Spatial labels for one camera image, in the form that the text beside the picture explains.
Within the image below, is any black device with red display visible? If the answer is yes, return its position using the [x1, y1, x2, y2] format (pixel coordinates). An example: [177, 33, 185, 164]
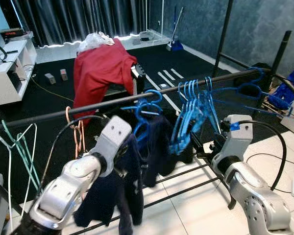
[0, 28, 26, 43]

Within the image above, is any red cloth garment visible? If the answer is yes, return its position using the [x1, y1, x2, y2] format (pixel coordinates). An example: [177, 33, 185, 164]
[72, 38, 138, 124]

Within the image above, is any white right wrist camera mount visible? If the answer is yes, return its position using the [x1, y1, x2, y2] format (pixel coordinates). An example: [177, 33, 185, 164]
[215, 114, 254, 170]

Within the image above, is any dark pleated curtain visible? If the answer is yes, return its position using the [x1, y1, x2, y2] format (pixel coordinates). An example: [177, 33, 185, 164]
[9, 0, 155, 48]

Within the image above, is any dark navy cloth garment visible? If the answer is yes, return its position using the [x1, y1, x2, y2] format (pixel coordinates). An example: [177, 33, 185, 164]
[73, 133, 146, 235]

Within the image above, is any white plastic bag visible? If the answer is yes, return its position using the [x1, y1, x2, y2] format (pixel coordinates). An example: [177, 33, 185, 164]
[77, 31, 117, 53]

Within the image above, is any black metal clothes rack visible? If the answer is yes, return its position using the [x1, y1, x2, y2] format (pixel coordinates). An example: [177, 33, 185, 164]
[0, 0, 294, 235]

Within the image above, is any white shelf unit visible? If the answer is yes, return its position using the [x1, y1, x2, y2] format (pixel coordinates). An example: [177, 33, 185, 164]
[0, 33, 38, 107]

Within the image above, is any blue fabric bag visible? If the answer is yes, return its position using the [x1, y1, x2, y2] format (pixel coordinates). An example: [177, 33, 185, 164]
[267, 67, 294, 112]

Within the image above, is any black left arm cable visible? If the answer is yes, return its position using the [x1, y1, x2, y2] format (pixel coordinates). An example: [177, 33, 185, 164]
[41, 114, 109, 192]

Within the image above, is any blue broom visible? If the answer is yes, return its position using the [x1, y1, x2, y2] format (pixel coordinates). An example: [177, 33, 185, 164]
[166, 6, 185, 53]

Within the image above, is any white wire hanger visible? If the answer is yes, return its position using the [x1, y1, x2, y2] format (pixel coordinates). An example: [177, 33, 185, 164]
[0, 122, 38, 231]

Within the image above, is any small grey floor block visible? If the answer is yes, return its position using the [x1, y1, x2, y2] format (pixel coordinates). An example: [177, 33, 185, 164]
[44, 72, 57, 86]
[59, 69, 70, 82]

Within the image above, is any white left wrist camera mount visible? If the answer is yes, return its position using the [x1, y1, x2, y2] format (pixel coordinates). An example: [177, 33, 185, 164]
[91, 116, 133, 178]

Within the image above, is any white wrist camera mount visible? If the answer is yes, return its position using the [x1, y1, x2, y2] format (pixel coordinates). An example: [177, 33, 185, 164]
[215, 114, 254, 170]
[91, 116, 133, 178]

